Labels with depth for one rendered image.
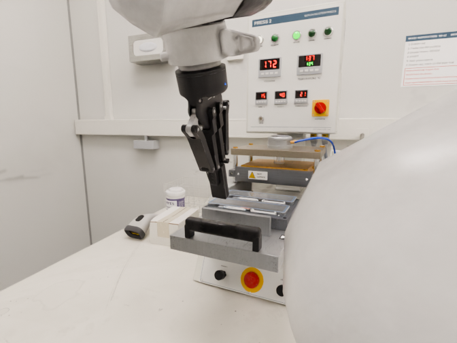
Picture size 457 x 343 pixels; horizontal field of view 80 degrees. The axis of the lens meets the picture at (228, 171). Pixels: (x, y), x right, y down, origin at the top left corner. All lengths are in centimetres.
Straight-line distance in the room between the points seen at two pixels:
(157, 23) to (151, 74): 152
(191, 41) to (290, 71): 69
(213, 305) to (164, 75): 134
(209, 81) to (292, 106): 65
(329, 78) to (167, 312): 84
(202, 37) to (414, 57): 121
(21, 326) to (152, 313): 28
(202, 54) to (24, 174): 168
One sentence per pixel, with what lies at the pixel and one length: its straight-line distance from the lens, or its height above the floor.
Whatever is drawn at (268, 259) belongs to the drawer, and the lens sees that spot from 49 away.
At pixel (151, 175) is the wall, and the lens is 182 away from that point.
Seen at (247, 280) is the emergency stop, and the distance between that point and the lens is 75.
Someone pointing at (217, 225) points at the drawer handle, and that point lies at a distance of 50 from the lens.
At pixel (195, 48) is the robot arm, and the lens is 38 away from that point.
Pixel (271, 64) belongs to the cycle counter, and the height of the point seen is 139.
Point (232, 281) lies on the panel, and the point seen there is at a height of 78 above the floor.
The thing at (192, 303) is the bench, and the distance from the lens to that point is 75.
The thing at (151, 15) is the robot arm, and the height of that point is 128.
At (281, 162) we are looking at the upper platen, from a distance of 89.
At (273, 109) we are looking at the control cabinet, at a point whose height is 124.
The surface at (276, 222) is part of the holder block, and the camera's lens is 58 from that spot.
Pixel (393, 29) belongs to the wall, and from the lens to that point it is 150.
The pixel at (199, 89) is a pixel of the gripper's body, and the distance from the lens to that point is 40.
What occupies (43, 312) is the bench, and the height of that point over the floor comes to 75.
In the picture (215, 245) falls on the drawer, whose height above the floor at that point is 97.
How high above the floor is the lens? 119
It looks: 10 degrees down
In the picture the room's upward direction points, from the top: straight up
